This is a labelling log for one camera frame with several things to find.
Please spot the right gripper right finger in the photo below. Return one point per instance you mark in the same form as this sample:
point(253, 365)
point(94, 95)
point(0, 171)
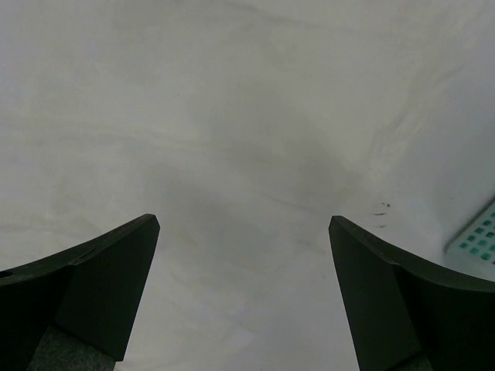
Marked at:
point(407, 313)

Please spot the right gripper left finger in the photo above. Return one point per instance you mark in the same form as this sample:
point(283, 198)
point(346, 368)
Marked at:
point(75, 310)

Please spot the white tank top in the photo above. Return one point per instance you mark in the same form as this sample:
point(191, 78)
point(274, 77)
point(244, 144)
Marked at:
point(244, 126)

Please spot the white plastic basket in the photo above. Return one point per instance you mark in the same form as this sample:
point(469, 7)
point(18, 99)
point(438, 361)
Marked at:
point(458, 256)

